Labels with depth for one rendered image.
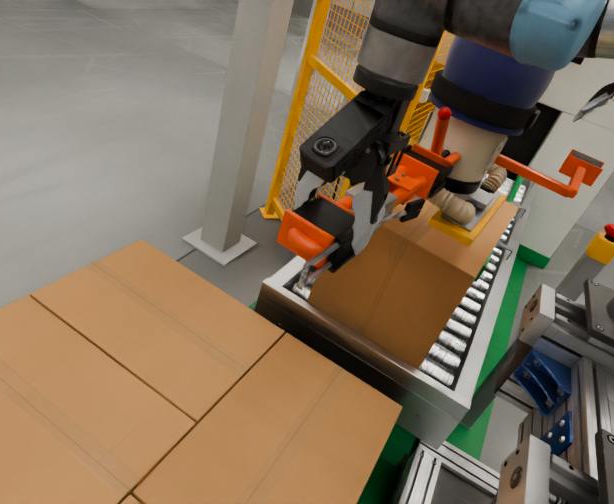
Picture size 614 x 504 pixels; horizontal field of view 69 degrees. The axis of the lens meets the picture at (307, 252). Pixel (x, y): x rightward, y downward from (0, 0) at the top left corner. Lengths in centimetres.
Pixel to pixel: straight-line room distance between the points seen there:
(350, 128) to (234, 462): 83
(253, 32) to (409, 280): 125
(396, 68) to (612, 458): 62
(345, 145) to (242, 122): 169
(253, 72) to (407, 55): 161
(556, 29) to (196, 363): 107
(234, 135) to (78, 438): 148
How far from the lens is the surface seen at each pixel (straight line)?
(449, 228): 100
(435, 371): 150
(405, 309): 130
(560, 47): 44
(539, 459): 81
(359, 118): 49
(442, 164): 92
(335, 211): 60
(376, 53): 49
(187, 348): 128
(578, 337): 116
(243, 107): 212
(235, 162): 222
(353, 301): 137
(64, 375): 124
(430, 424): 145
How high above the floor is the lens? 152
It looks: 34 degrees down
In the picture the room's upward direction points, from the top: 19 degrees clockwise
